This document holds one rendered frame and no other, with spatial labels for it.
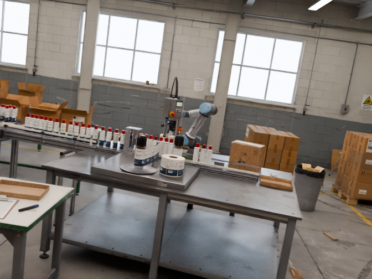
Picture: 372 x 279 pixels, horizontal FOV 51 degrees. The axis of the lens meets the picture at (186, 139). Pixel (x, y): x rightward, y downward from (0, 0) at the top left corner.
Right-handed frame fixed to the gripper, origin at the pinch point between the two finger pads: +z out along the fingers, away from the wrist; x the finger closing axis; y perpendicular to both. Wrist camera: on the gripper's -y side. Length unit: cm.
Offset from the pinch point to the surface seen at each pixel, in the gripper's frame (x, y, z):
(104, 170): -125, -37, 15
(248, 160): -45, 88, 2
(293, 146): 265, 205, 24
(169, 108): -53, 2, -37
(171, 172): -117, 18, 9
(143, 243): -108, 2, 79
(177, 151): -87, 18, -4
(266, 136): 264, 154, 13
